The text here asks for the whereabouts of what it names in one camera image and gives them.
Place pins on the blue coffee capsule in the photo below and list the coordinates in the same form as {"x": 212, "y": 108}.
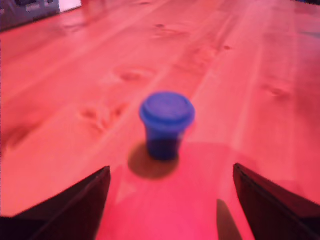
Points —
{"x": 166, "y": 112}

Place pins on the black white cardboard tray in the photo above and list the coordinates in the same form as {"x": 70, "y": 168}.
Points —
{"x": 27, "y": 11}

